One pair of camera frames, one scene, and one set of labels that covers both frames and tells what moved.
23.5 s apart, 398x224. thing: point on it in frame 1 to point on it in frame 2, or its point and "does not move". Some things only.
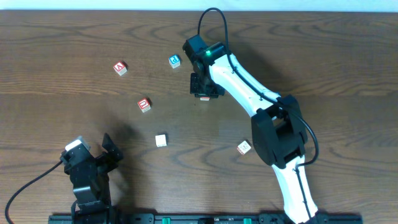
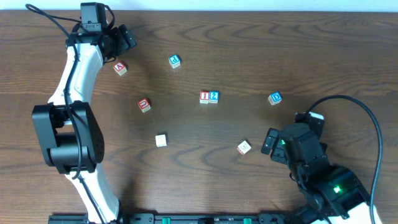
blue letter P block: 175,61 does not move
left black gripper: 94,161 to 123,40
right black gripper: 206,90 to 278,149
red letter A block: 120,68 does not move
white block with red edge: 244,147 does not move
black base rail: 203,218 does not move
